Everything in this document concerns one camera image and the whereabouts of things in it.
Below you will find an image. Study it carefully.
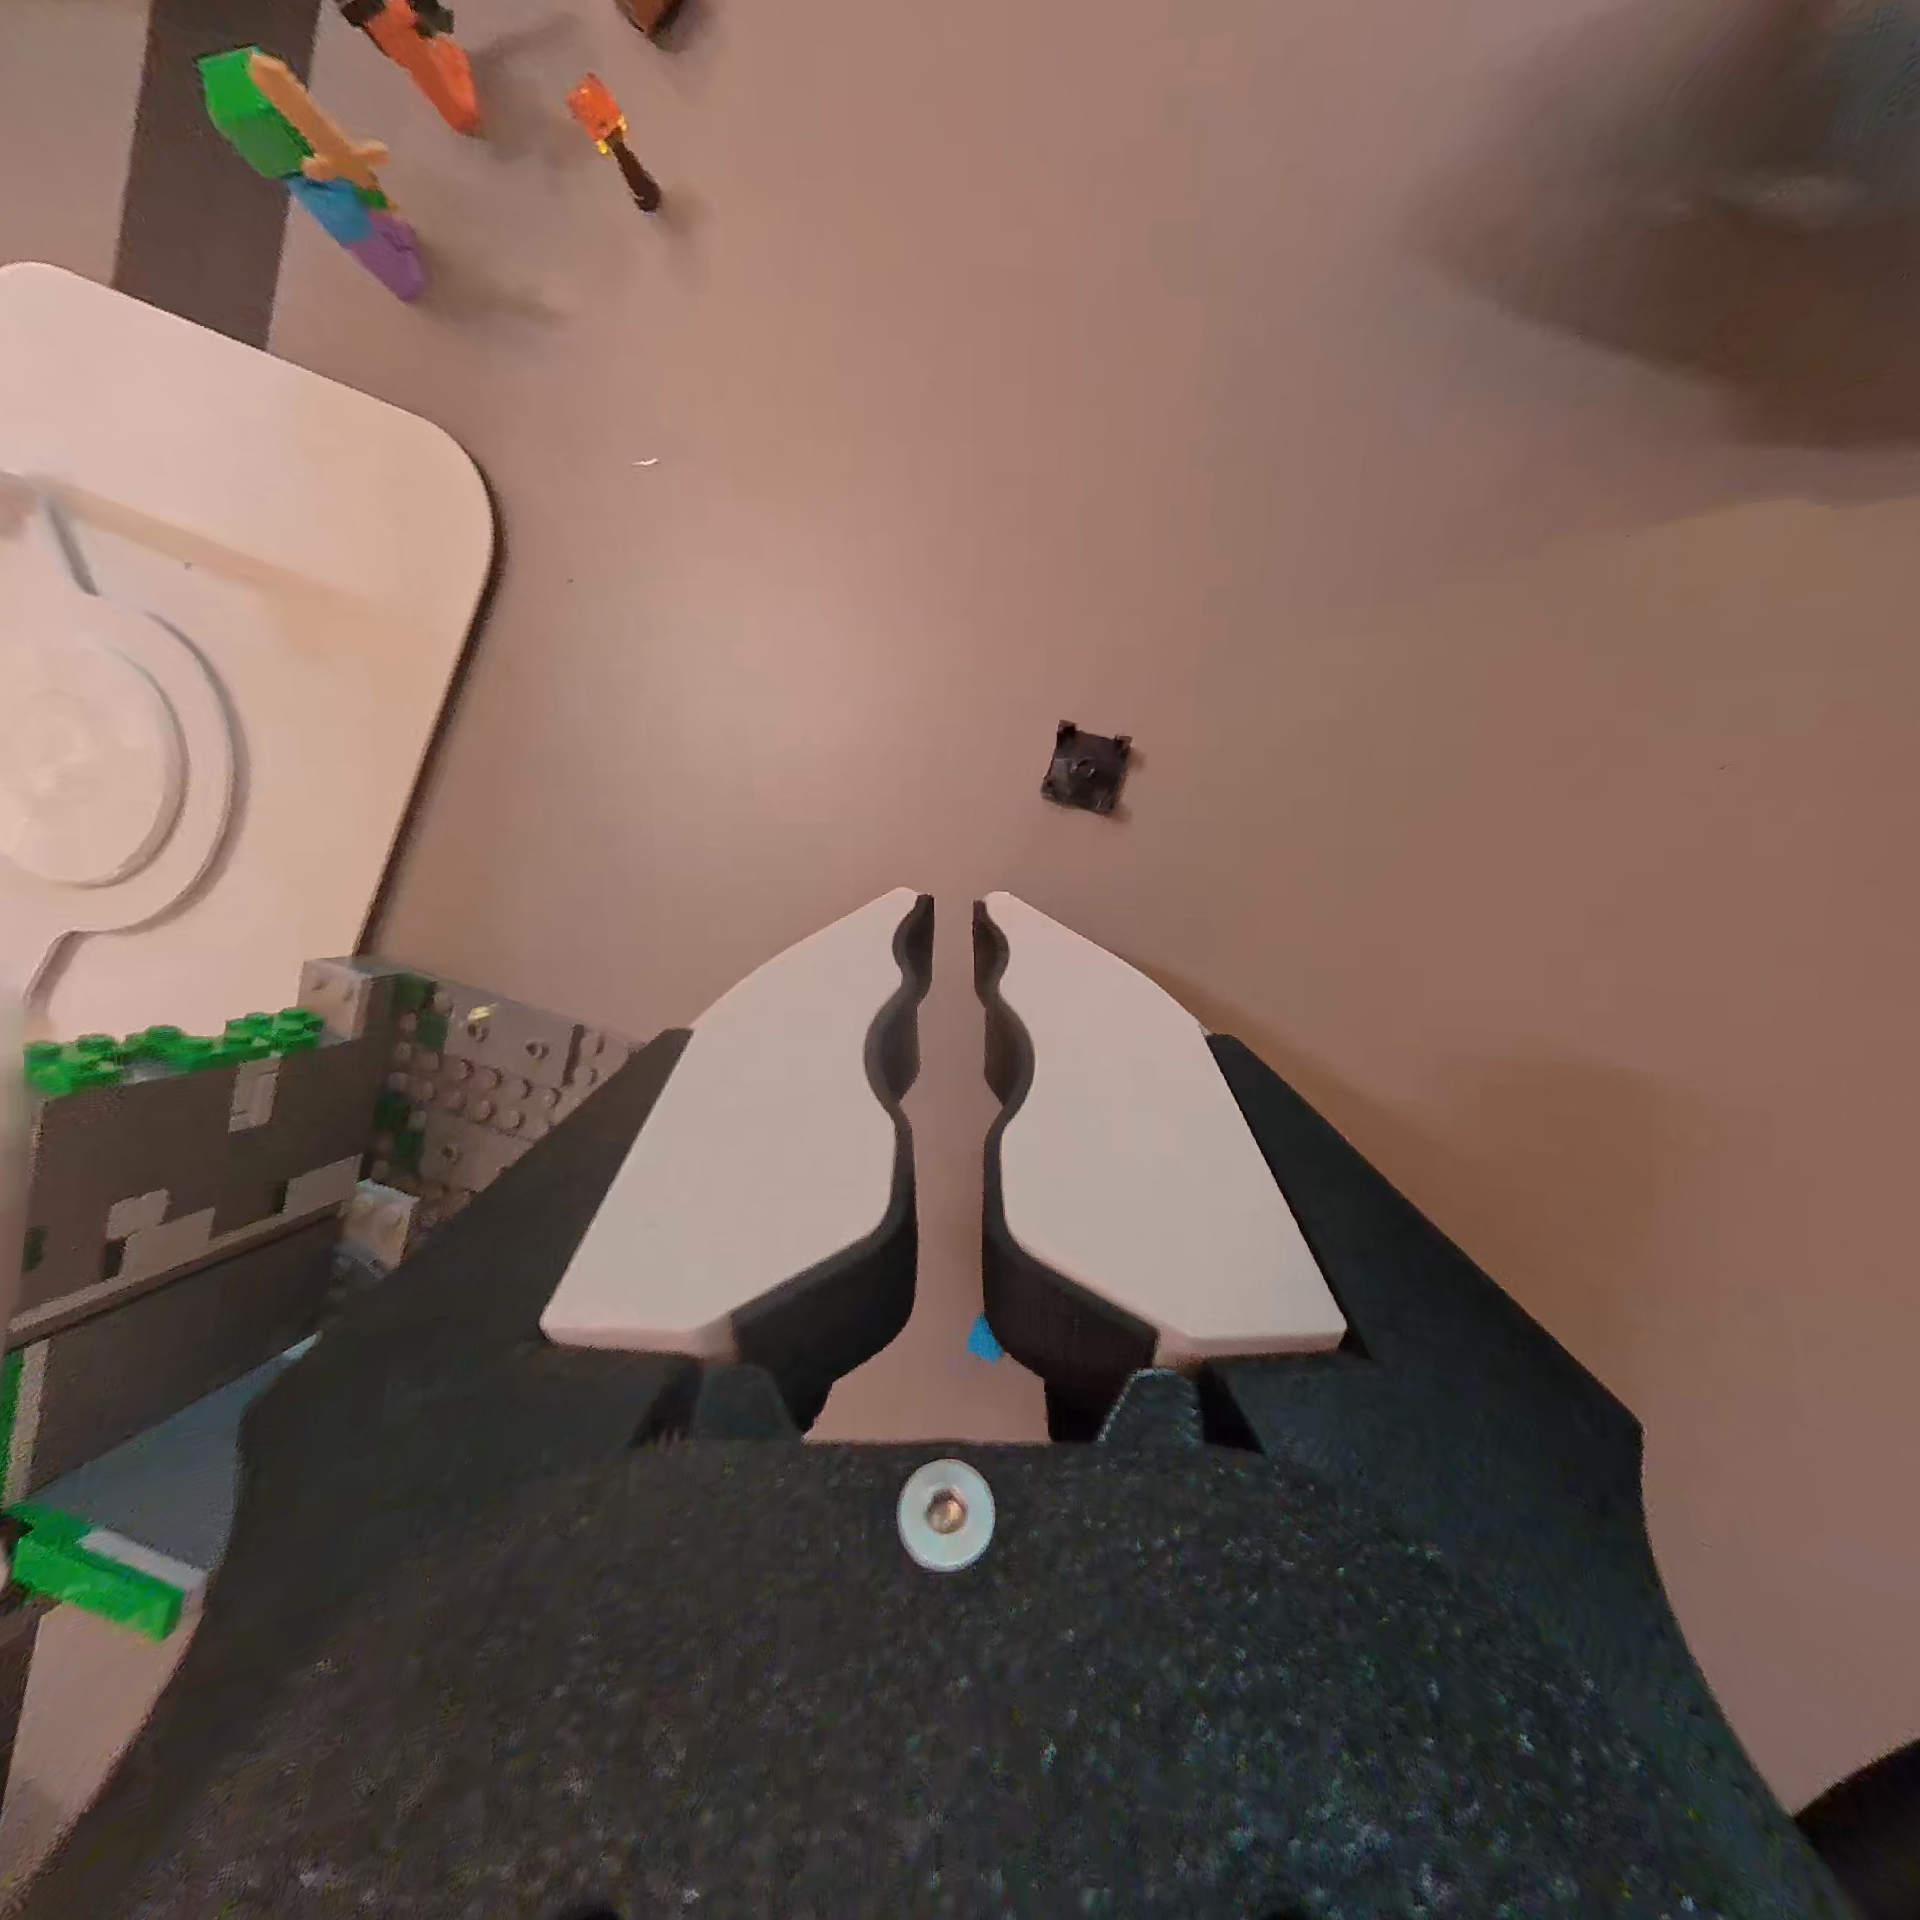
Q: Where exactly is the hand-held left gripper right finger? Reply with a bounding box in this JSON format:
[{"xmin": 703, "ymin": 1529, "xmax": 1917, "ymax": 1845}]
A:
[{"xmin": 971, "ymin": 889, "xmax": 1349, "ymax": 1445}]

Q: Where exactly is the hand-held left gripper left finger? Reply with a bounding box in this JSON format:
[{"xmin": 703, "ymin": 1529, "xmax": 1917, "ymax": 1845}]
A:
[{"xmin": 538, "ymin": 886, "xmax": 936, "ymax": 1441}]

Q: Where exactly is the black clawed bracket piece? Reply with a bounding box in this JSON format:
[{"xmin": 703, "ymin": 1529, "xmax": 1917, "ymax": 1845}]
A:
[{"xmin": 1037, "ymin": 717, "xmax": 1135, "ymax": 820}]

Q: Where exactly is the grey toy brick building model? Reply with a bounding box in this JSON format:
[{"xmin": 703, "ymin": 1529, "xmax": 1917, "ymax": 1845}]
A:
[{"xmin": 0, "ymin": 956, "xmax": 650, "ymax": 1647}]

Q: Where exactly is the white book stand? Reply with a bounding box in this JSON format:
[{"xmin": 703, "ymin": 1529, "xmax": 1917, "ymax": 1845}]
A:
[{"xmin": 0, "ymin": 261, "xmax": 500, "ymax": 1041}]

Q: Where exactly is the toy torch piece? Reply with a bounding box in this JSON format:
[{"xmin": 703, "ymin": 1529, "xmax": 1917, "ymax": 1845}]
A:
[{"xmin": 565, "ymin": 70, "xmax": 664, "ymax": 218}]

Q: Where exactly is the green headed toy minifigure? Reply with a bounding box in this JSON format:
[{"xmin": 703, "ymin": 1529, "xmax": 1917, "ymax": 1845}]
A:
[{"xmin": 194, "ymin": 46, "xmax": 432, "ymax": 307}]

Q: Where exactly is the orange toy minifigure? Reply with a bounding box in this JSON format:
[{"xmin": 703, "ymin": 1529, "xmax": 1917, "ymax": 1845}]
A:
[{"xmin": 336, "ymin": 0, "xmax": 482, "ymax": 139}]

